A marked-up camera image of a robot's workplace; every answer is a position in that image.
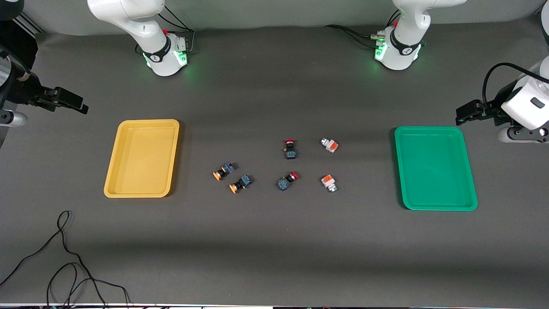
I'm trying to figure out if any yellow-capped push button switch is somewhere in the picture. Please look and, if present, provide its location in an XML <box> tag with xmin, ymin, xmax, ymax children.
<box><xmin>213</xmin><ymin>162</ymin><xmax>235</xmax><ymax>181</ymax></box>
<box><xmin>229</xmin><ymin>174</ymin><xmax>253</xmax><ymax>194</ymax></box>

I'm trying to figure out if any green plastic tray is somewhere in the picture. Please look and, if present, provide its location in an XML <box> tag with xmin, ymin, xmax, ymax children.
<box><xmin>394</xmin><ymin>126</ymin><xmax>478</xmax><ymax>212</ymax></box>

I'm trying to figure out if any yellow plastic tray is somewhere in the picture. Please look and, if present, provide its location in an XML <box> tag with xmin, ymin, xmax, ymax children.
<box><xmin>103</xmin><ymin>119</ymin><xmax>180</xmax><ymax>198</ymax></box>

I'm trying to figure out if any aluminium frame profile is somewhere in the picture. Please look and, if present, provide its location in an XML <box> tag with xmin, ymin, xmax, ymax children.
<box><xmin>13</xmin><ymin>12</ymin><xmax>43</xmax><ymax>35</ymax></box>

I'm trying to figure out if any loose black cable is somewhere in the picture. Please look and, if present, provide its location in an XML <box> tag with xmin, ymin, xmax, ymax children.
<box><xmin>0</xmin><ymin>210</ymin><xmax>131</xmax><ymax>309</ymax></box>

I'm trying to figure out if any black right arm base cable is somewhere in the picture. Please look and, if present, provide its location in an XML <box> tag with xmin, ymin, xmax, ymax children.
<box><xmin>157</xmin><ymin>4</ymin><xmax>196</xmax><ymax>54</ymax></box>

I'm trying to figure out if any black arm base cable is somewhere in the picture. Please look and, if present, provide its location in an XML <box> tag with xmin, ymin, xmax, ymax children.
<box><xmin>324</xmin><ymin>24</ymin><xmax>382</xmax><ymax>48</ymax></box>
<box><xmin>157</xmin><ymin>4</ymin><xmax>196</xmax><ymax>54</ymax></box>

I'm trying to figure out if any black left arm base cable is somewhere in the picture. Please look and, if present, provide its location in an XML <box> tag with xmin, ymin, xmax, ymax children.
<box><xmin>324</xmin><ymin>24</ymin><xmax>382</xmax><ymax>48</ymax></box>

